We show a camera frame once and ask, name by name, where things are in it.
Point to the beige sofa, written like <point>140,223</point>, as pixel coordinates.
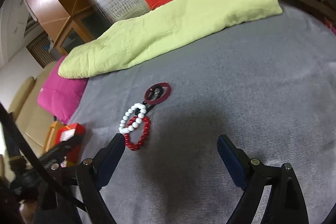
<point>32,120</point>

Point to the wooden cabinet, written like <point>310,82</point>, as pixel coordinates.
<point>68,23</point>

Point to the red white gift box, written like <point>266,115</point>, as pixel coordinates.
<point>71,137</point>

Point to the maroon ring bangle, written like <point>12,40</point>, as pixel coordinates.
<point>157,93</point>

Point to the light green folded blanket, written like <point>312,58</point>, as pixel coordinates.
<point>173,25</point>

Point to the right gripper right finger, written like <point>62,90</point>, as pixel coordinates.
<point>246,176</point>

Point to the orange box lid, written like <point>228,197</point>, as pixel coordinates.
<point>52,135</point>

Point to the grey bed cover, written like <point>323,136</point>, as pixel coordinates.
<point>269,85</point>

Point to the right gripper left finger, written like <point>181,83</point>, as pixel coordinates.
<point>94,174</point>

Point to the magenta pillow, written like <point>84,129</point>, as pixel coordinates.
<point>61,96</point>

